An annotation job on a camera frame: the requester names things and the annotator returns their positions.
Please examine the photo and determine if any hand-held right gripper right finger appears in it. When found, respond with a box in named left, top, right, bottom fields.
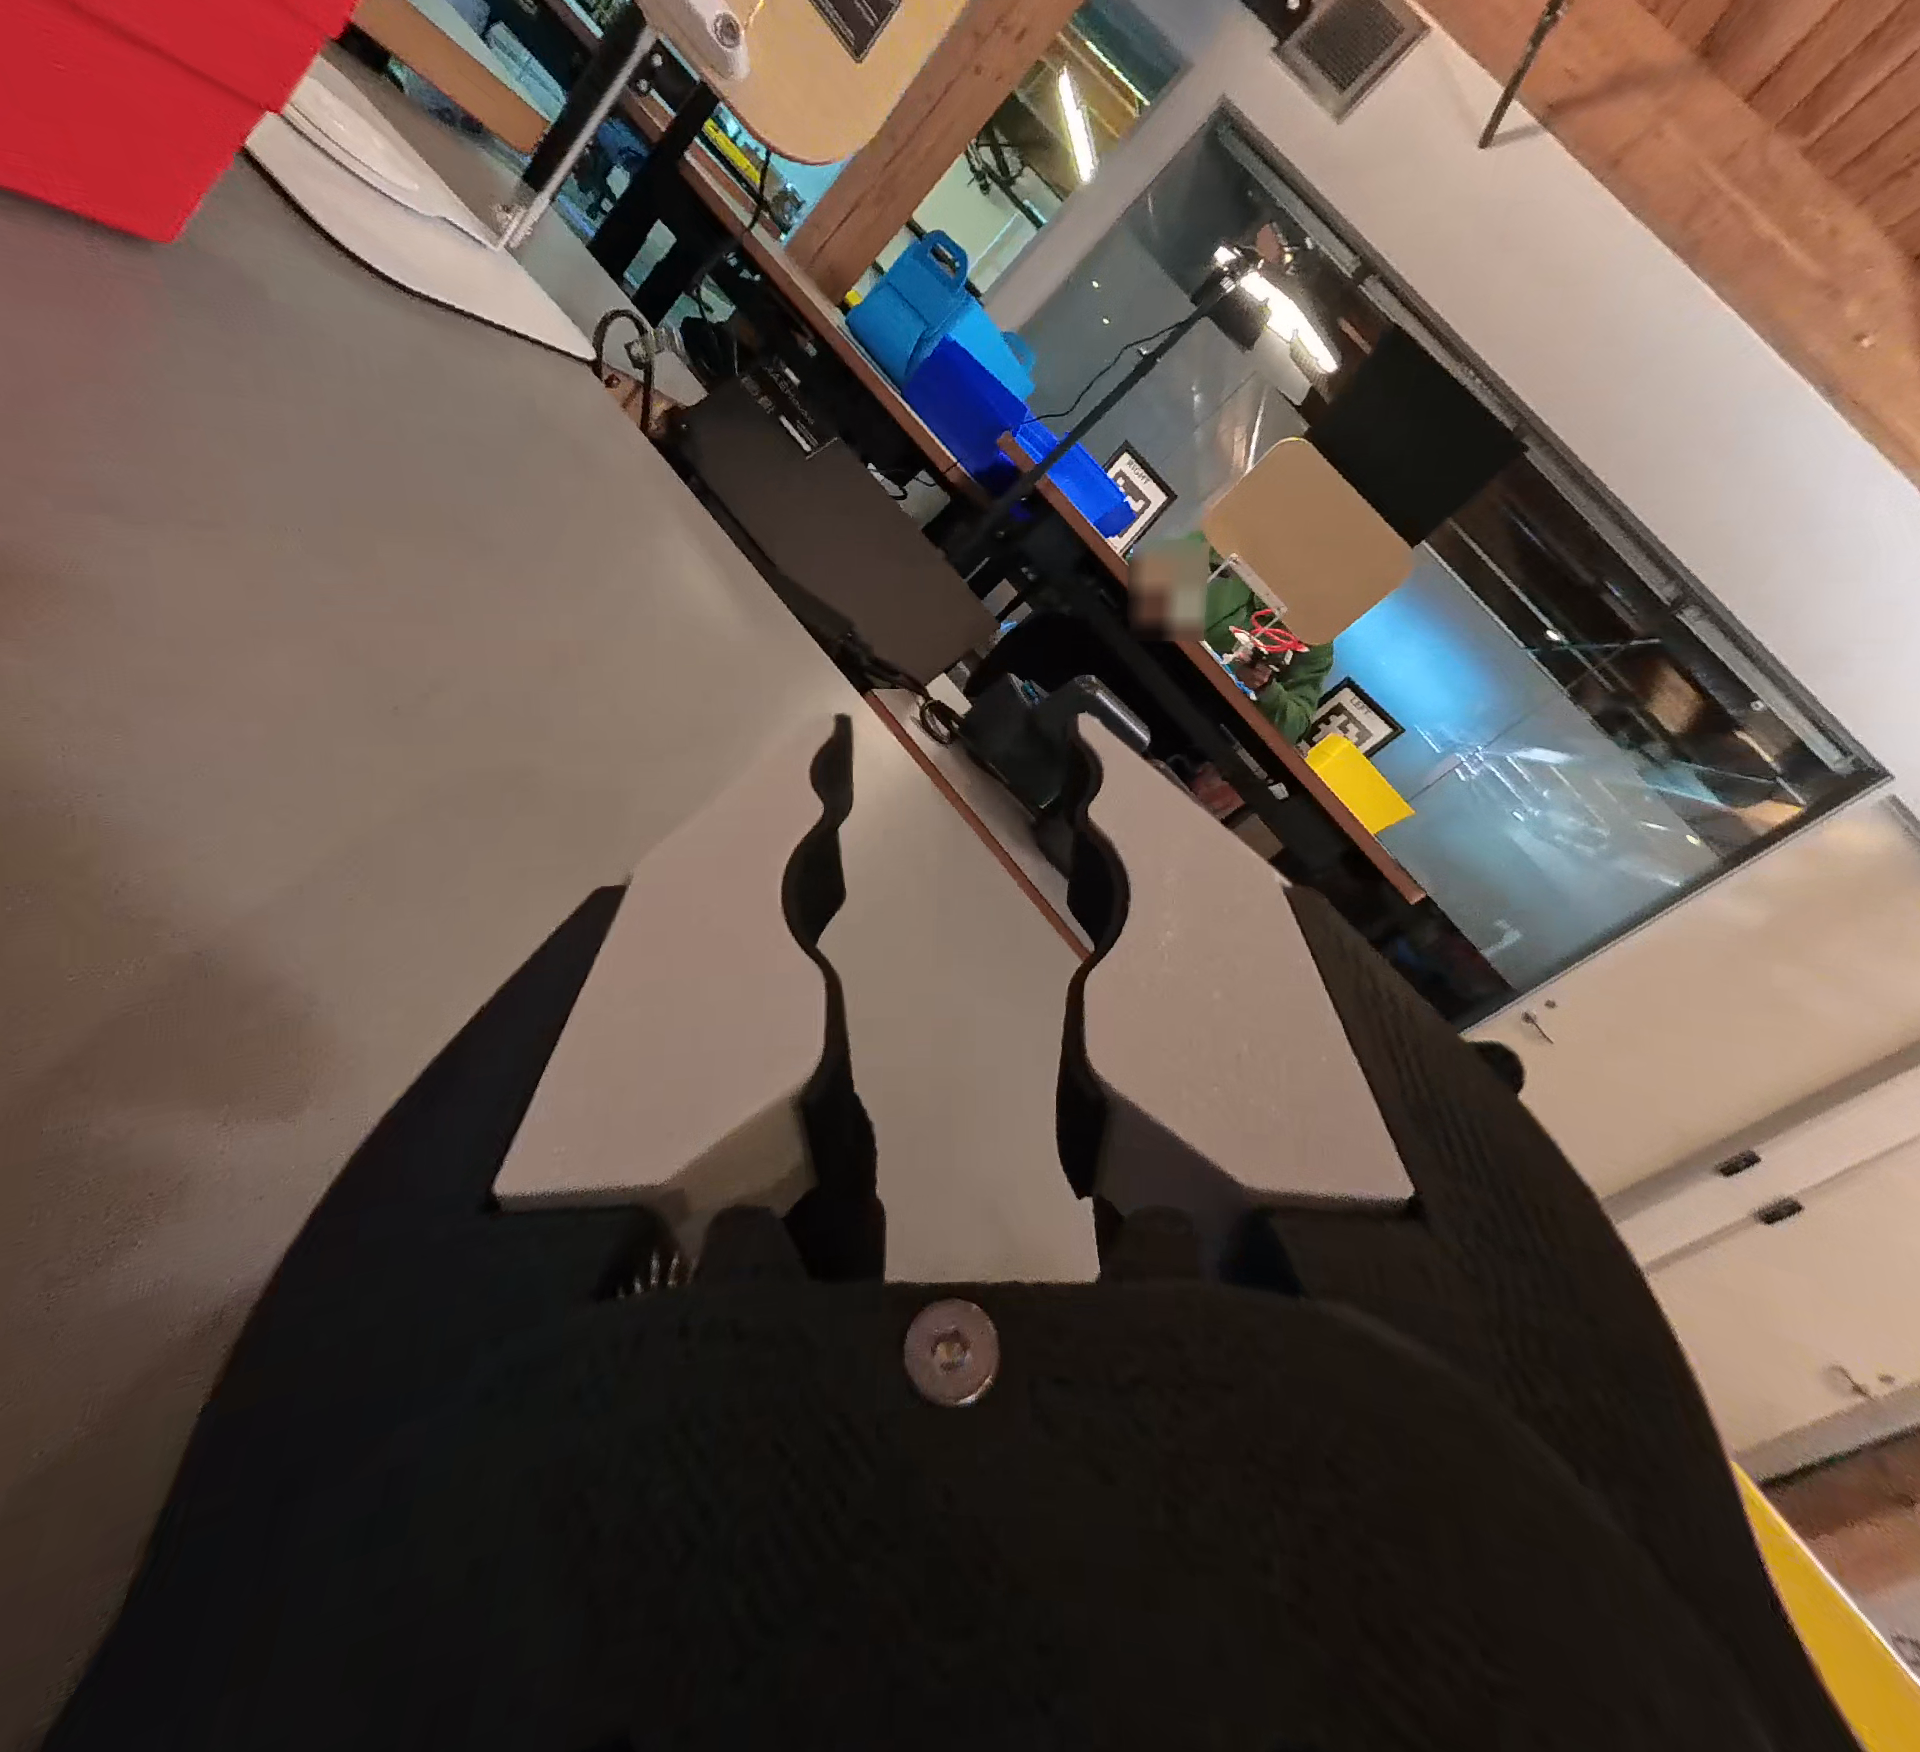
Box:
left=1053, top=718, right=1417, bottom=1283

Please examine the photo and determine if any red plastic bin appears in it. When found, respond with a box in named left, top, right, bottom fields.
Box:
left=0, top=0, right=406, bottom=241

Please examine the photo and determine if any framed black white tag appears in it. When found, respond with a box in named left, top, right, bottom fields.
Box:
left=1298, top=681, right=1406, bottom=758
left=1102, top=439, right=1183, bottom=542

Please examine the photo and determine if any black cable loop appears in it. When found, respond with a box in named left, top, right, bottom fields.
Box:
left=589, top=306, right=671, bottom=436

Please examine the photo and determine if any black light stand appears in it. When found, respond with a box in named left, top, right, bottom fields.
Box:
left=958, top=253, right=1279, bottom=556

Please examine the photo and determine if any long wooden table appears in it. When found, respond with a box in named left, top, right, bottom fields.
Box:
left=998, top=435, right=1429, bottom=907
left=667, top=140, right=1000, bottom=510

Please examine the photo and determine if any white round disc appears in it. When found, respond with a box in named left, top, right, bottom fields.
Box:
left=280, top=57, right=451, bottom=210

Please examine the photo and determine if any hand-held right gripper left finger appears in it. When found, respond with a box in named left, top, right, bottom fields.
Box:
left=491, top=714, right=889, bottom=1283

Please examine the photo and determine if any white cabinet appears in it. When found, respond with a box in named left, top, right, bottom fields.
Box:
left=1462, top=793, right=1920, bottom=1485

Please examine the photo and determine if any black equipment case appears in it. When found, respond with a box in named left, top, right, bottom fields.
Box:
left=667, top=381, right=1000, bottom=694

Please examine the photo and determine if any yellow plastic bin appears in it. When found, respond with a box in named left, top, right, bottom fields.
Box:
left=1306, top=734, right=1417, bottom=837
left=1731, top=1459, right=1920, bottom=1752

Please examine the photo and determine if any blue plastic bin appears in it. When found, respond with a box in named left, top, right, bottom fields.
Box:
left=902, top=334, right=1040, bottom=469
left=1018, top=427, right=1141, bottom=542

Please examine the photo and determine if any wooden post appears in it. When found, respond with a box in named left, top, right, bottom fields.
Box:
left=787, top=0, right=1220, bottom=300

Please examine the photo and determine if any grey air vent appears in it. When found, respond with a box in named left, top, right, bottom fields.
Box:
left=1276, top=0, right=1431, bottom=119

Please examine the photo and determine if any black rounded case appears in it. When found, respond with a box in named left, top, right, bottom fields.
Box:
left=1052, top=675, right=1159, bottom=766
left=959, top=617, right=1074, bottom=814

